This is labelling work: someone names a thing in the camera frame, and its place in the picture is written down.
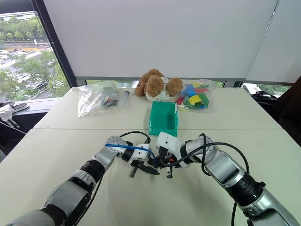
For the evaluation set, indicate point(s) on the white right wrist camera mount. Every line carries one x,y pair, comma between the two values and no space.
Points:
169,141

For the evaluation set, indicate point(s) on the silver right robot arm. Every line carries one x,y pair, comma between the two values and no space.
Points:
225,164

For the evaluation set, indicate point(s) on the green plastic bin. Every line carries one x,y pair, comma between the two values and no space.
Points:
162,117

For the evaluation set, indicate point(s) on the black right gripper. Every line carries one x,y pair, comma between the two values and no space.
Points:
165,155

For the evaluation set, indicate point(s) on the wide white roller blind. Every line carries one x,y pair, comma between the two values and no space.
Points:
160,37

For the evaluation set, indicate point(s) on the black window frame post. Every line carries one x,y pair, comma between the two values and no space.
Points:
54,40

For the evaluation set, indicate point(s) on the brown teddy bear plush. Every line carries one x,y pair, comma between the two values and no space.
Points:
154,86

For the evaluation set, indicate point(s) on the clear bag of dark parts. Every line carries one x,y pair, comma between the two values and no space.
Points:
94,101

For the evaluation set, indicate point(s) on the narrow white roller blind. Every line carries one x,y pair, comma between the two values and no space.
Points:
279,47

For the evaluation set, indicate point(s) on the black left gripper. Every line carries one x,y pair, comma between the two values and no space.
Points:
139,163

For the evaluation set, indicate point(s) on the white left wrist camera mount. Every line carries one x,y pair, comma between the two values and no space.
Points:
140,153

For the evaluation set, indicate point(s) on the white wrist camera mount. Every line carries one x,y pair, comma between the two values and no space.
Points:
169,141
140,153

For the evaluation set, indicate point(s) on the bag of colourful flat pieces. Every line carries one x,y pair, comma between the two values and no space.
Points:
196,96

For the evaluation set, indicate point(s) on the white objects on sill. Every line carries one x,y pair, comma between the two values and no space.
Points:
7,111

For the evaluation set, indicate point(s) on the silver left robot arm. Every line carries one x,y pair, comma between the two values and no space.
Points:
70,190

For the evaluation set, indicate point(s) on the dark brown chair back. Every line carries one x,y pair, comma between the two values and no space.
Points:
290,108

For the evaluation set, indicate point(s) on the black backpack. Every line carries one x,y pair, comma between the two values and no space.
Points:
264,96

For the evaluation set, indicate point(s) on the grey syringe tube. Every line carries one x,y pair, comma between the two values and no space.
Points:
124,99

